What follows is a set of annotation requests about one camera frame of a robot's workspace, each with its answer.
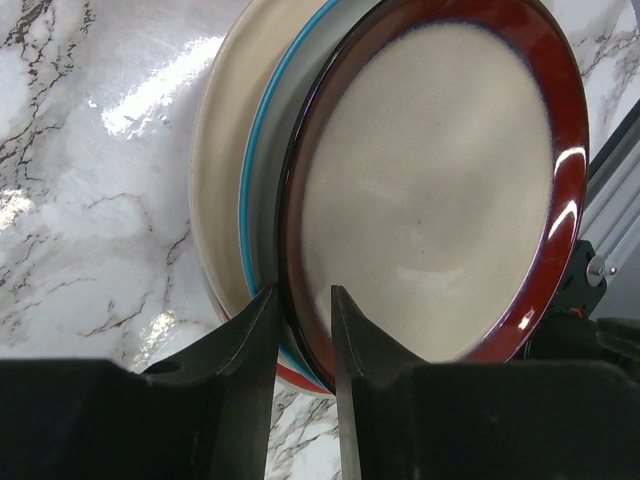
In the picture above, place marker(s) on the aluminium table frame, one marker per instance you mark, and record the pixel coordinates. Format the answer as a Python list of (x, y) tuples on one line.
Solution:
[(611, 220)]

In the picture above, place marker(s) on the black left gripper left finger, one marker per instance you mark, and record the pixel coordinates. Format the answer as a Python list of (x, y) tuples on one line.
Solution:
[(202, 413)]

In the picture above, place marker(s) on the blue rimmed bottom plate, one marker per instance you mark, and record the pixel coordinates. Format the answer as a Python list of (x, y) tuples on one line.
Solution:
[(293, 371)]

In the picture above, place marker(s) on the cream pink branch plate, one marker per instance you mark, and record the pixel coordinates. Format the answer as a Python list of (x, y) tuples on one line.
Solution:
[(240, 73)]

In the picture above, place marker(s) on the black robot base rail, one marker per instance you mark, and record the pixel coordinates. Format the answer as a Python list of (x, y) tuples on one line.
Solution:
[(566, 330)]

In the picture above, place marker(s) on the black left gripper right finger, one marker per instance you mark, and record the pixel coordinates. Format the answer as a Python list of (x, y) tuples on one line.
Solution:
[(403, 418)]

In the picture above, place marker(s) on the red rimmed beige plate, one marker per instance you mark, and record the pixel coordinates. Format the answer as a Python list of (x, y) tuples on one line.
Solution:
[(437, 171)]

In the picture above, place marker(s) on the watermelon pattern white plate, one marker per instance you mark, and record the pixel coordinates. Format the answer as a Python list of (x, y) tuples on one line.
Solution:
[(316, 36)]

